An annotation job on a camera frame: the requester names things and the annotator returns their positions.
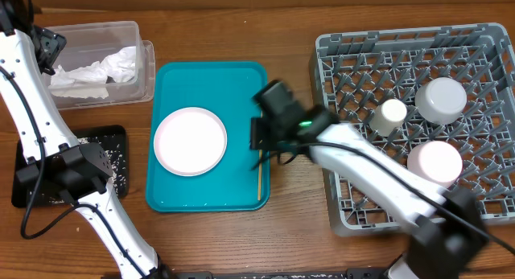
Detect wooden chopstick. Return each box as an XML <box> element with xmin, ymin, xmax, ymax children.
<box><xmin>257</xmin><ymin>150</ymin><xmax>263</xmax><ymax>202</ymax></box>

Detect white napkin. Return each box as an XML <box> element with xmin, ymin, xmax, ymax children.
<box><xmin>101</xmin><ymin>46</ymin><xmax>137</xmax><ymax>83</ymax></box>
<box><xmin>49</xmin><ymin>61</ymin><xmax>109</xmax><ymax>99</ymax></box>

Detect large white plate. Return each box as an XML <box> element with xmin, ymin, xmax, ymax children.
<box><xmin>153</xmin><ymin>107</ymin><xmax>228</xmax><ymax>177</ymax></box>

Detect white cup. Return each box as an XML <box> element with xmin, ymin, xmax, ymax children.
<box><xmin>369</xmin><ymin>99</ymin><xmax>407</xmax><ymax>137</ymax></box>

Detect small white bowl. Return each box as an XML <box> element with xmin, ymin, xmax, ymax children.
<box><xmin>407</xmin><ymin>141</ymin><xmax>463</xmax><ymax>188</ymax></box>

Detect metal bowl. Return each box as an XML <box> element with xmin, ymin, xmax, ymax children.
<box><xmin>414</xmin><ymin>77</ymin><xmax>468</xmax><ymax>125</ymax></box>

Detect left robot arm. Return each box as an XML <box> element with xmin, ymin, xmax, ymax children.
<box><xmin>1</xmin><ymin>0</ymin><xmax>173</xmax><ymax>278</ymax></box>

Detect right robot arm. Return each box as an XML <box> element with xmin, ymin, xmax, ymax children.
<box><xmin>250</xmin><ymin>105</ymin><xmax>488</xmax><ymax>278</ymax></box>

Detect grey dishwasher rack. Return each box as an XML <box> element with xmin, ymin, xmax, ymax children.
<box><xmin>311</xmin><ymin>23</ymin><xmax>514</xmax><ymax>225</ymax></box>

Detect clear plastic bin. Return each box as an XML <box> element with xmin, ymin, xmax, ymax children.
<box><xmin>43</xmin><ymin>21</ymin><xmax>156</xmax><ymax>110</ymax></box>

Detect teal serving tray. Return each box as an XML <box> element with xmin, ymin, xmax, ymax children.
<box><xmin>146</xmin><ymin>61</ymin><xmax>270</xmax><ymax>212</ymax></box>

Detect black plastic tray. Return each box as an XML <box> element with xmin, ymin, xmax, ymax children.
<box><xmin>11</xmin><ymin>125</ymin><xmax>130</xmax><ymax>208</ymax></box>

